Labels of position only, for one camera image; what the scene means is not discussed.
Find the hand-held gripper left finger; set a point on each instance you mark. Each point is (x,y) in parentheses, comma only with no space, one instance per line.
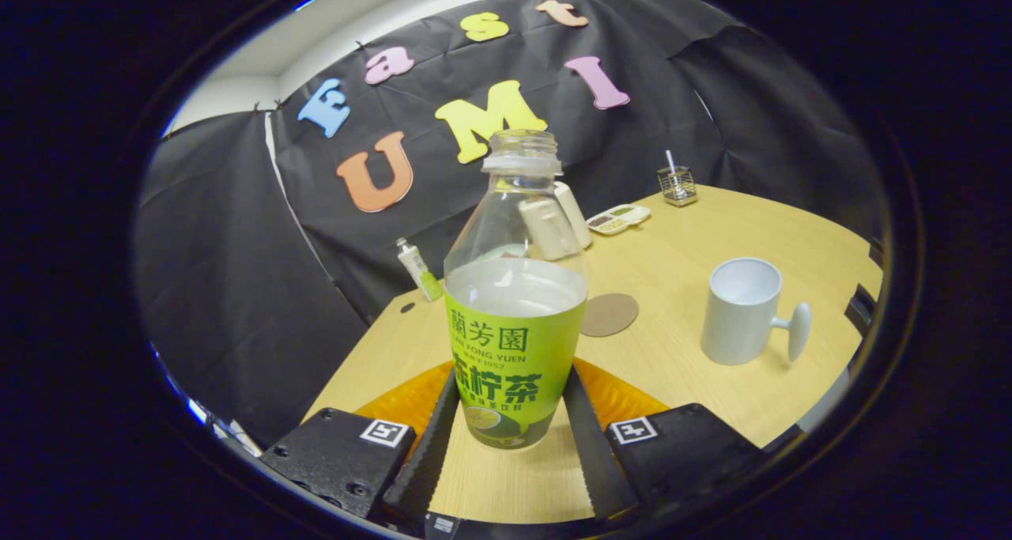
(431,461)

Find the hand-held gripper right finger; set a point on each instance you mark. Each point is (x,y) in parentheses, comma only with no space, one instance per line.
(597,461)

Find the clear juice bottle green label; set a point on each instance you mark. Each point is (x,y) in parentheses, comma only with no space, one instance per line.
(514,350)

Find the brown round coaster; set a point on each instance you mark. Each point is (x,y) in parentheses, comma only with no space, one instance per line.
(610,315)

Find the white cup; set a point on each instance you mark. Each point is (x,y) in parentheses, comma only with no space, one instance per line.
(739,319)

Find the small white green bottle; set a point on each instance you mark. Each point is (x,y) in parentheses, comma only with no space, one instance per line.
(419,271)

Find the white divided snack tray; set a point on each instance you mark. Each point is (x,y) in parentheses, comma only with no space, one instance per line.
(618,219)

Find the cream toaster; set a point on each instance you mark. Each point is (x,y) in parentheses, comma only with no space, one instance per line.
(575,216)

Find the wooden table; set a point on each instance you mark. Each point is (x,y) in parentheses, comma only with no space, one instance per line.
(711,224)

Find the small black block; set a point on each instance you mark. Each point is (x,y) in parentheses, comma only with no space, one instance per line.
(862,309)

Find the white straw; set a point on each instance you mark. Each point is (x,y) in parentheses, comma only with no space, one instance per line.
(670,160)

